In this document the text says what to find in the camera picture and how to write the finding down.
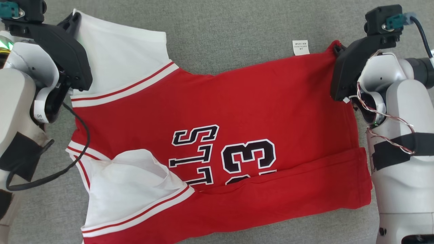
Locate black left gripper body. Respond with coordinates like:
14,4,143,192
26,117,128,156
20,22,93,91

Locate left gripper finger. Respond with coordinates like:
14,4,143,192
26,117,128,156
58,12,82,35

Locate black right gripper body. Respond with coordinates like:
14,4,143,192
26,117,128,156
331,33,401,102

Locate red white basketball jersey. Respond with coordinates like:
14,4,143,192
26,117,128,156
65,8,373,244

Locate grey fabric sofa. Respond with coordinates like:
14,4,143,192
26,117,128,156
0,0,434,244

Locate teal right camera connector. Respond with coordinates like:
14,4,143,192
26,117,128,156
384,13,416,30

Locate teal camera connector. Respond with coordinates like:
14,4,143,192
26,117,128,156
384,13,416,30
0,2,21,19

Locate teal left camera connector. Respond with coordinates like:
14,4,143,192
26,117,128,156
0,2,21,19

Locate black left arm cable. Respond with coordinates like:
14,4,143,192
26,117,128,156
5,101,91,192

